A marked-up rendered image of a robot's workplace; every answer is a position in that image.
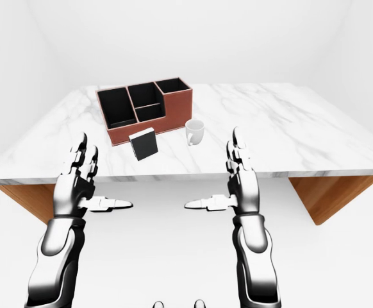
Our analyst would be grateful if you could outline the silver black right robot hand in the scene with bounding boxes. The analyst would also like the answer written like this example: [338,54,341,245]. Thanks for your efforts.
[184,126,260,216]

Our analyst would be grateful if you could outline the white mug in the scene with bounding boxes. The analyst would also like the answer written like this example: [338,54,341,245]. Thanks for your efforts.
[185,119,206,147]

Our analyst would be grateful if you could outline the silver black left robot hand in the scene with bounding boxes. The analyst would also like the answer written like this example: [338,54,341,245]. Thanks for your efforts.
[51,132,133,219]

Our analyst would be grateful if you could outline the red-brown desk caddy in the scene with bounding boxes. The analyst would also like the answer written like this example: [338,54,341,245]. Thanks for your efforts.
[95,76,194,148]

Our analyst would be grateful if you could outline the wooden table leg panel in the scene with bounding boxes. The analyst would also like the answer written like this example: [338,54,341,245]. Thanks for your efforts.
[0,184,58,225]
[288,175,373,226]

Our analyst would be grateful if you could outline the black book with white pages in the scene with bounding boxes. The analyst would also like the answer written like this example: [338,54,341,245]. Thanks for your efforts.
[128,127,160,162]

